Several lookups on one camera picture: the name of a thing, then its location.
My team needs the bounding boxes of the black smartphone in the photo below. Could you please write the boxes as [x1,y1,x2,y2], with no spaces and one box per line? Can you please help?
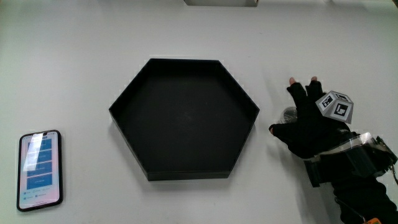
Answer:
[16,129,64,213]

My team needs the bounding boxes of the grey metal box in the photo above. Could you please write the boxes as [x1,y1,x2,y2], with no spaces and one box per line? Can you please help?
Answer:
[183,0,259,7]

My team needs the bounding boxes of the metal paper clip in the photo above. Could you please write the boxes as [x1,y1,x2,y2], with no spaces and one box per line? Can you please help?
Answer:
[279,106,299,124]

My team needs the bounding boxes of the person's right hand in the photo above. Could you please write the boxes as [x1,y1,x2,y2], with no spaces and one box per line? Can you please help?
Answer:
[268,76,359,160]

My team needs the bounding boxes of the white desk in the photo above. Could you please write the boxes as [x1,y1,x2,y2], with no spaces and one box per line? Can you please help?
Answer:
[0,0,398,224]

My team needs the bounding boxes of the black hexagonal tray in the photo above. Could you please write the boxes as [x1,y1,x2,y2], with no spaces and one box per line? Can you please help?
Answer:
[108,58,261,182]

